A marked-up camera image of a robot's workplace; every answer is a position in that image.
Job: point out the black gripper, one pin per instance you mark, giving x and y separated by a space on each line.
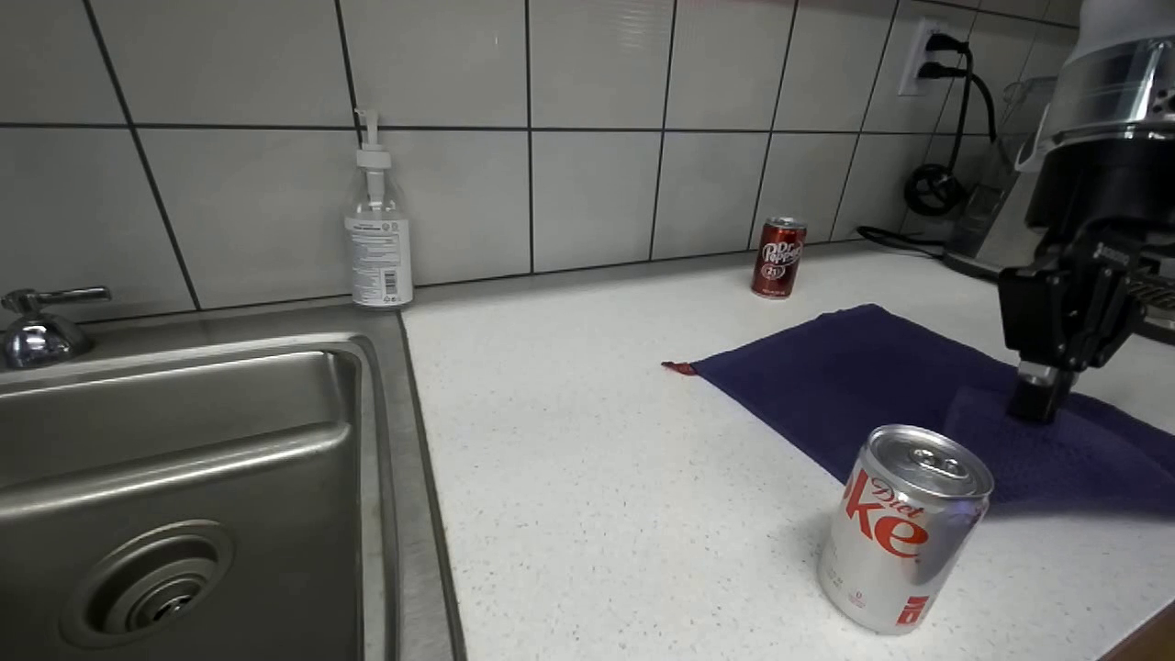
1071 308

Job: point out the blue cloth towel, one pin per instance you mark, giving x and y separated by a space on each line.
883 380

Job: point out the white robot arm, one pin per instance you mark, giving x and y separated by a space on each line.
1113 113

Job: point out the silver Diet Coke can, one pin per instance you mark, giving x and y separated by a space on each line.
902 537

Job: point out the red Dr Pepper can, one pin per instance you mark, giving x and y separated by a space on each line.
778 258

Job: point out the black power plug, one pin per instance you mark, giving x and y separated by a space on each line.
946 46

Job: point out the clear soap pump bottle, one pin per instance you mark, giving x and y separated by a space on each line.
380 250

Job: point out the stainless steel sink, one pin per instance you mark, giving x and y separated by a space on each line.
186 466

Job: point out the sink drain strainer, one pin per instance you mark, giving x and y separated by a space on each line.
148 586

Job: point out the chrome sink faucet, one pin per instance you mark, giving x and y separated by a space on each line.
39 336

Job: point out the white wall outlet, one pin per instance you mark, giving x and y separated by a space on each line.
937 57

